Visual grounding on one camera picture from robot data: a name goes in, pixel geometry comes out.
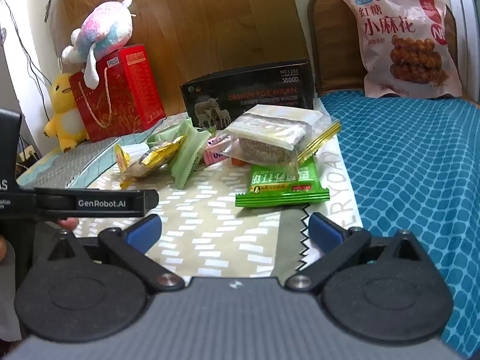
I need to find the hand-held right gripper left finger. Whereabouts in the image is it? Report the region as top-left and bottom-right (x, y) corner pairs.
(35, 214), (184, 295)

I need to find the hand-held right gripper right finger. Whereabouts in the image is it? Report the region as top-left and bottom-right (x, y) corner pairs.
(287, 213), (436, 293)

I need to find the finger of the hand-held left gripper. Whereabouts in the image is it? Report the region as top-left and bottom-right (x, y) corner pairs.
(34, 187), (160, 221)

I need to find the gold snack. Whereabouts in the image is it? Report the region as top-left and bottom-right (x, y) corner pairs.
(120, 135), (188, 190)

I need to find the pale green snack packet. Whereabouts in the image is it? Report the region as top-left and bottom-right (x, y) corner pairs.
(147, 117), (196, 147)
(170, 124), (214, 190)

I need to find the pink gum box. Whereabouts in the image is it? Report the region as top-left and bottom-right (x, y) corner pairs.
(203, 135), (241, 166)

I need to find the clear cake packet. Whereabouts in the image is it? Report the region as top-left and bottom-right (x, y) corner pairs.
(224, 104), (342, 175)

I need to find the black cardboard box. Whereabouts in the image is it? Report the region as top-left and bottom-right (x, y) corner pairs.
(180, 59), (315, 136)

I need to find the power strip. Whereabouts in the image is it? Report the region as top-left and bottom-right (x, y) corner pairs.
(17, 144), (40, 166)

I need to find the yellow duck plush toy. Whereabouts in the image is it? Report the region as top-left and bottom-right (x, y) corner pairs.
(44, 72), (91, 152)

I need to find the beige and teal patterned blanket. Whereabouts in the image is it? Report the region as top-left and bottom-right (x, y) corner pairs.
(15, 109), (366, 282)

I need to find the red gift bag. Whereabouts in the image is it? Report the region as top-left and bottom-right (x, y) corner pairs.
(68, 65), (166, 144)

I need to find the blue patterned blanket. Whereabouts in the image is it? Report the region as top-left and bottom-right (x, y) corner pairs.
(319, 90), (480, 360)

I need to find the red box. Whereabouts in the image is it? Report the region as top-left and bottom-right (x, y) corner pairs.
(99, 44), (149, 74)

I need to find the pastel plush toy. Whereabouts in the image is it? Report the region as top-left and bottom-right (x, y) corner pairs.
(61, 0), (137, 87)

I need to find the brown woven chair back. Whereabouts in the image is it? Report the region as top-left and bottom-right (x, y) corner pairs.
(307, 0), (460, 96)

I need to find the wooden board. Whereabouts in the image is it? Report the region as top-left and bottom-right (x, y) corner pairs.
(50, 0), (312, 121)

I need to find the large pink snack bag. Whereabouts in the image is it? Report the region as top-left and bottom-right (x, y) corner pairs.
(335, 0), (464, 100)

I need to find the sliding glass door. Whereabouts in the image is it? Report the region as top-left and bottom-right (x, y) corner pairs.
(446, 0), (480, 106)

